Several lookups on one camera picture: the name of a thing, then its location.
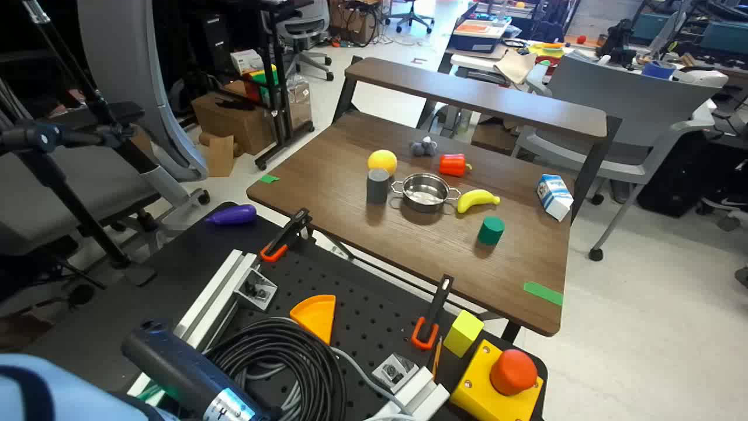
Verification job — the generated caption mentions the black orange clamp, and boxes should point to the black orange clamp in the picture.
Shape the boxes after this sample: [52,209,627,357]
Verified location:
[258,205,315,267]
[410,273,455,353]

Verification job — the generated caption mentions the green toy cylinder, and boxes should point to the green toy cylinder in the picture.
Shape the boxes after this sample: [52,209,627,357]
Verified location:
[474,215,508,249]

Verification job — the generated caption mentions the black tripod stand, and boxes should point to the black tripod stand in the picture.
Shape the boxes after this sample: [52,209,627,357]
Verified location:
[0,119,158,270]

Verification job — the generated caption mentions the small grey toy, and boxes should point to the small grey toy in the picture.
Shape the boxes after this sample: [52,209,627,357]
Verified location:
[410,132,439,158]

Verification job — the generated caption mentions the large cardboard box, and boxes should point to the large cardboard box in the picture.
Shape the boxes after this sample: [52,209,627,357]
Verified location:
[189,90,278,156]

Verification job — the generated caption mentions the long green tape strip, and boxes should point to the long green tape strip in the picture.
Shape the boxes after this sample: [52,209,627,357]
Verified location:
[522,277,566,308]

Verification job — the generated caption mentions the grey curved panel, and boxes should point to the grey curved panel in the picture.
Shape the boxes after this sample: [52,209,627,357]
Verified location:
[75,0,211,181]

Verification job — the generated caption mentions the aluminium profile rail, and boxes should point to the aluminium profile rail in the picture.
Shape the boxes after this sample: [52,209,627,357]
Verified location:
[126,247,259,400]

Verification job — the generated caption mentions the yellow toy banana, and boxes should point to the yellow toy banana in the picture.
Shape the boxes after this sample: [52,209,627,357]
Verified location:
[455,186,503,216]

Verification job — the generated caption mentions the yellow foam cube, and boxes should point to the yellow foam cube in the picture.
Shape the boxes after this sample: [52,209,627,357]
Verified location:
[441,308,486,360]

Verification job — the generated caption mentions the purple toy eggplant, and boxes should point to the purple toy eggplant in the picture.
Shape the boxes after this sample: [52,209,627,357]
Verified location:
[204,202,259,228]

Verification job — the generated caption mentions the raised wooden shelf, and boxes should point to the raised wooden shelf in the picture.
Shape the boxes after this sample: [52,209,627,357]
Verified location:
[332,55,625,224]

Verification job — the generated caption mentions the red toy pepper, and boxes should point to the red toy pepper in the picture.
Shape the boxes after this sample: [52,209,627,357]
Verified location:
[436,151,474,180]

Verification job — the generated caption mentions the white blue milk carton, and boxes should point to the white blue milk carton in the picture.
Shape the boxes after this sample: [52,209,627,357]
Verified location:
[532,171,577,224]

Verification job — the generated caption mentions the small cardboard box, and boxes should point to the small cardboard box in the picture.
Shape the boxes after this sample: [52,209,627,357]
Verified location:
[196,130,238,180]

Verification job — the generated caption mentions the white grey mounting bracket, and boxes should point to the white grey mounting bracket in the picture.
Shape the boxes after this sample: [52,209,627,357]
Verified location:
[372,351,453,421]

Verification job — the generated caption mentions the silver pot with handles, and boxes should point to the silver pot with handles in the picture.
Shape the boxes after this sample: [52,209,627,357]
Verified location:
[389,173,462,212]

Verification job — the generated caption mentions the grey office chair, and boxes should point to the grey office chair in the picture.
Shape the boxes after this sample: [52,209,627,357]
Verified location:
[512,53,729,264]

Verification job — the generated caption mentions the grey tin can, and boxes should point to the grey tin can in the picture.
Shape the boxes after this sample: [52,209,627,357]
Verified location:
[364,169,393,207]

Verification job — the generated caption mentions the small grey metal bracket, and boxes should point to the small grey metal bracket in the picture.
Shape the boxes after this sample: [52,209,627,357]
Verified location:
[237,267,281,312]

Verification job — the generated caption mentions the coiled black cable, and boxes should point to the coiled black cable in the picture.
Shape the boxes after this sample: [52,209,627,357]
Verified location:
[205,312,347,421]

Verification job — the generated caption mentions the orange wedge piece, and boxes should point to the orange wedge piece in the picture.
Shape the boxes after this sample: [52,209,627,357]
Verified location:
[288,291,339,346]

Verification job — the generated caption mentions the grey padded chair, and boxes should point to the grey padded chair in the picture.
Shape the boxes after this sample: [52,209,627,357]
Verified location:
[0,100,213,312]

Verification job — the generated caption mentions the black perforated mounting board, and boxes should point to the black perforated mounting board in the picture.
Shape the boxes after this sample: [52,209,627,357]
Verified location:
[31,201,550,421]

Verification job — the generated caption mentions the black swivel office chair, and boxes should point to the black swivel office chair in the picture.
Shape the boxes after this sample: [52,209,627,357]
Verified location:
[275,0,339,84]

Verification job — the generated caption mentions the yellow emergency stop box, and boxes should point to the yellow emergency stop box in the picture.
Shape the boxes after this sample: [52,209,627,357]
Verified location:
[449,339,546,421]

